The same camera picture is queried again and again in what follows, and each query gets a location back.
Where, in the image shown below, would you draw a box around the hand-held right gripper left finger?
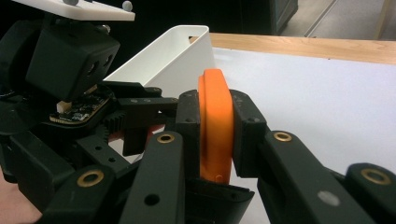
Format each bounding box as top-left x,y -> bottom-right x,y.
175,90 -> 202,181

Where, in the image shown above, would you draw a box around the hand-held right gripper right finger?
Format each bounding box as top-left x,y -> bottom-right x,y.
229,89 -> 271,179

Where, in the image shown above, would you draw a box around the orange phone case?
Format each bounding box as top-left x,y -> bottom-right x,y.
197,68 -> 235,185

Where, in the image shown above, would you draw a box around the white plastic container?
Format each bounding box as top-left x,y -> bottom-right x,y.
103,24 -> 217,100

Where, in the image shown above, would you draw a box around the white table sheet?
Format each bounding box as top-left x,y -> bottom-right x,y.
106,47 -> 396,224

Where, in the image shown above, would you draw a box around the dark cabinet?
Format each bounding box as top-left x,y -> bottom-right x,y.
269,0 -> 299,35

